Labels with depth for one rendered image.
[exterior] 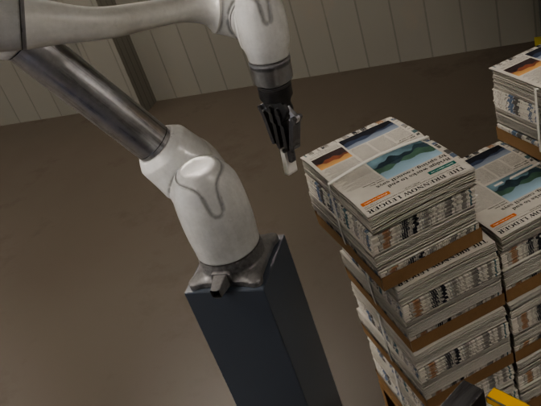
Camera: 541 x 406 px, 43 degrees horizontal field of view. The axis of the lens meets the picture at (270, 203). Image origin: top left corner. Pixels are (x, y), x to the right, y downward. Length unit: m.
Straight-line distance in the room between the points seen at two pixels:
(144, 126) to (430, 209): 0.69
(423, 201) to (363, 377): 1.17
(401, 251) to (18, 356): 2.28
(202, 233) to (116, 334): 1.84
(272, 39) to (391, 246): 0.56
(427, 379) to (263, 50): 0.99
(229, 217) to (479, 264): 0.67
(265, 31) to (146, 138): 0.39
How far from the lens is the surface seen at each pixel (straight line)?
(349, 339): 2.77
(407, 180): 1.61
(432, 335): 1.84
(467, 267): 1.77
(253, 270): 1.55
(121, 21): 1.39
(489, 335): 1.96
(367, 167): 1.70
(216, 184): 1.45
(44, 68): 1.53
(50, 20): 1.35
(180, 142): 1.61
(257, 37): 1.42
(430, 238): 1.67
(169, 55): 5.31
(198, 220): 1.47
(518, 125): 2.05
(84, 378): 3.16
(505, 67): 2.04
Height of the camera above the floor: 1.94
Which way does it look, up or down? 32 degrees down
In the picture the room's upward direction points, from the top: 19 degrees counter-clockwise
